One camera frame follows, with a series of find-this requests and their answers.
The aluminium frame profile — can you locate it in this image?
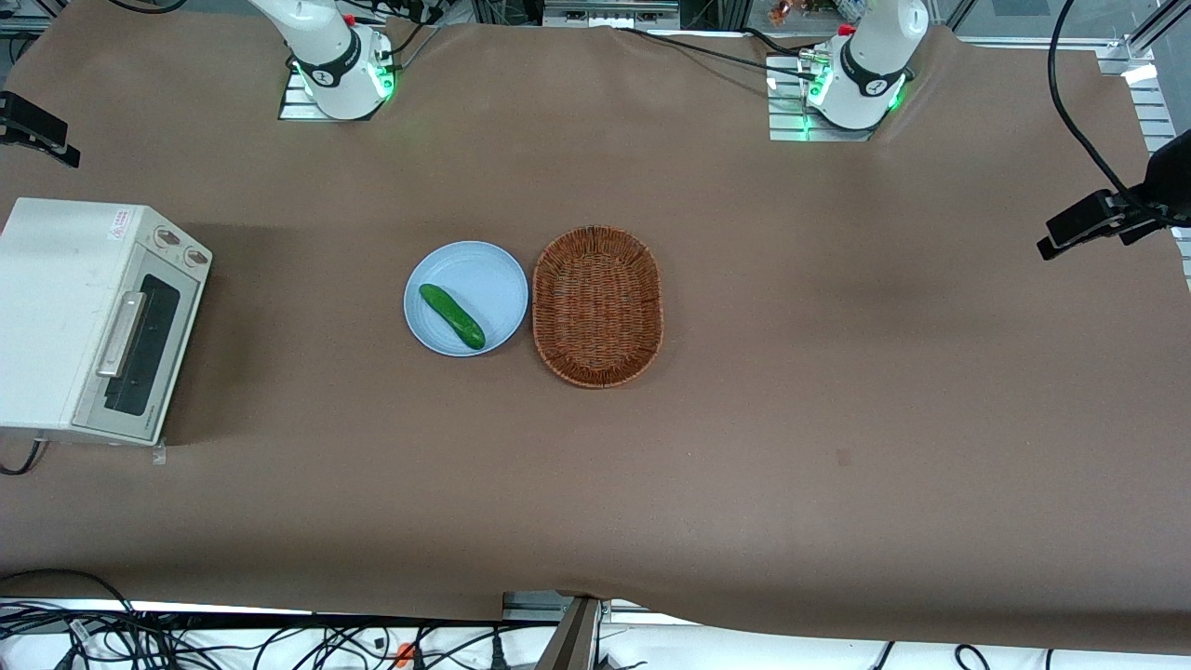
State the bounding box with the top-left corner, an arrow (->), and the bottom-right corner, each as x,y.
1096,0 -> 1191,280
502,591 -> 608,670

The brown table cloth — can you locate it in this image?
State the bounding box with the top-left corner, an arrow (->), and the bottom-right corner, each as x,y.
0,0 -> 1191,654

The black floor cable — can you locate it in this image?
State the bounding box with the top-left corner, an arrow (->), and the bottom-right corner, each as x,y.
0,569 -> 154,670

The brown wicker basket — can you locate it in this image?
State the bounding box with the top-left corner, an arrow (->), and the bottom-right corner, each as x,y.
531,225 -> 664,389

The black clamp mount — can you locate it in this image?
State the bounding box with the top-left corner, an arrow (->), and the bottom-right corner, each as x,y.
1037,130 -> 1191,261
0,91 -> 81,169

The green cucumber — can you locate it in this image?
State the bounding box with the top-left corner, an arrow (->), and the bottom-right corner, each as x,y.
419,284 -> 487,351

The white toaster oven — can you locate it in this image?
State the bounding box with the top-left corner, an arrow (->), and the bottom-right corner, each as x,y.
0,197 -> 213,448

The light blue plate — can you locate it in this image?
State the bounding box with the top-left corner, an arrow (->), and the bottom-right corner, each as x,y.
403,241 -> 529,358

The oven door with dark window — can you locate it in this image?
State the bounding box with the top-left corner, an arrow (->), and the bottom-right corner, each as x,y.
73,265 -> 204,444

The silver oven door handle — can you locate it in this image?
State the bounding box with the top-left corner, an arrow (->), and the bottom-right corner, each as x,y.
96,291 -> 148,379

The black oven power cord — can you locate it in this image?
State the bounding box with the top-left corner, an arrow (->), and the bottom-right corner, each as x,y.
0,439 -> 45,476

